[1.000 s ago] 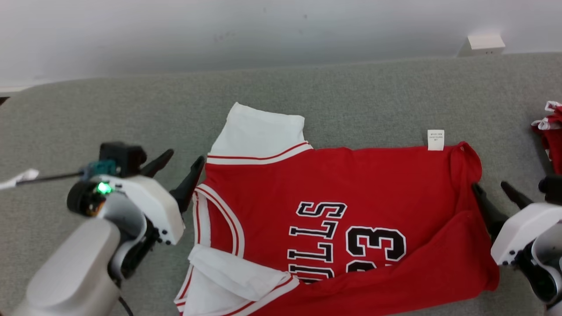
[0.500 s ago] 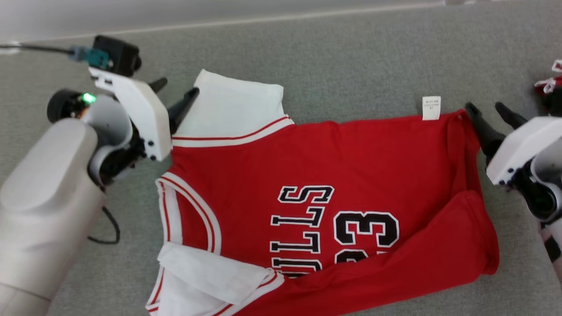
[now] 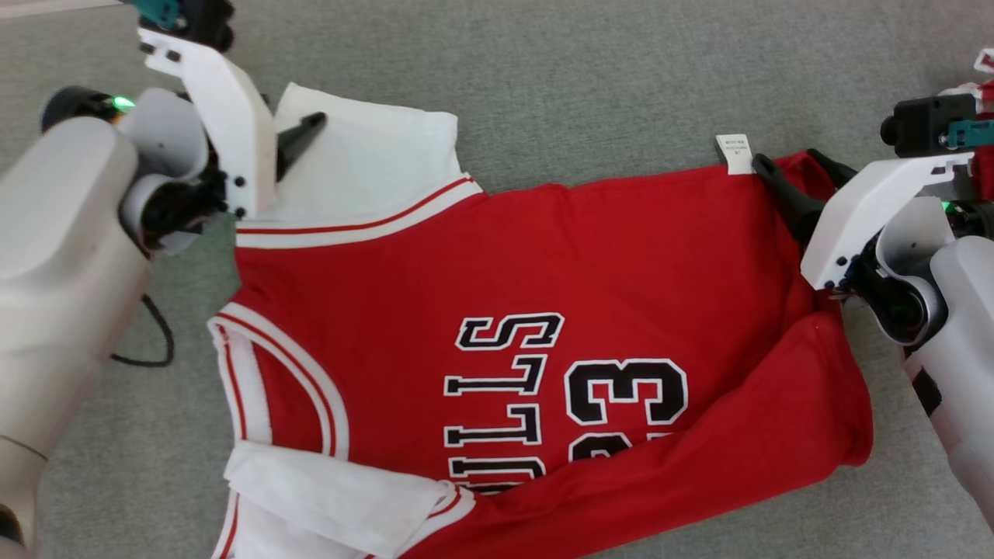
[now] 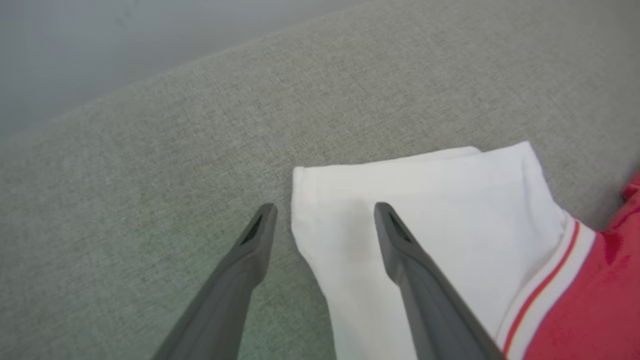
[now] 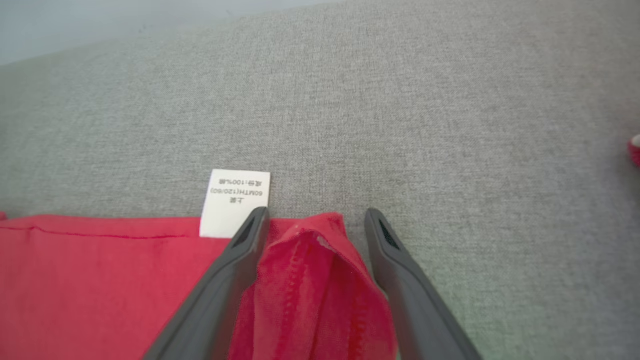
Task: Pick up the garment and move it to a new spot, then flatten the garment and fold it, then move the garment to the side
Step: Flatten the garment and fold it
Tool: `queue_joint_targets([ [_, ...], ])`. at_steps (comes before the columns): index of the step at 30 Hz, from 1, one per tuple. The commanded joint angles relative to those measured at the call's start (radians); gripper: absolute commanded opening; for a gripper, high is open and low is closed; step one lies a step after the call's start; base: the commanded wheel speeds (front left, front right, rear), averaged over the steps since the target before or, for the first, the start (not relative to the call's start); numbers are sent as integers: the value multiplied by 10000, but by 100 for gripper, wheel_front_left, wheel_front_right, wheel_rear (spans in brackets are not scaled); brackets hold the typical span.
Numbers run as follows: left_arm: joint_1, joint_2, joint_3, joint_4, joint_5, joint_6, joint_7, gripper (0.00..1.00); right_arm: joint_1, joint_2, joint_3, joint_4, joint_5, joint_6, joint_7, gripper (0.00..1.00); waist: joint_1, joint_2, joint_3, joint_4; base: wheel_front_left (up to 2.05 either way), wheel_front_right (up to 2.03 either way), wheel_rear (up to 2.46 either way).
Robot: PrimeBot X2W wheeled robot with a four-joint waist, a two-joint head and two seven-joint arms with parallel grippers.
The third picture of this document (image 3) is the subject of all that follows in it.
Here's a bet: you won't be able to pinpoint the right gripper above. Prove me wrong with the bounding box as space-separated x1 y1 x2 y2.
751 148 976 347

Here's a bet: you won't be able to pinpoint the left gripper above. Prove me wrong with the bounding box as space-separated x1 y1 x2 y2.
116 30 328 258

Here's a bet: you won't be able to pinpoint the red basketball jersey white sleeves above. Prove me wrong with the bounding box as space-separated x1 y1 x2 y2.
206 82 874 559

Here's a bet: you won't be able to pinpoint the grey fabric sofa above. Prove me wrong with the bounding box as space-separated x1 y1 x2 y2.
0 0 994 559

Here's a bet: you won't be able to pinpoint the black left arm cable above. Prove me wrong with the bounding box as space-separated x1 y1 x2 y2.
111 293 176 368

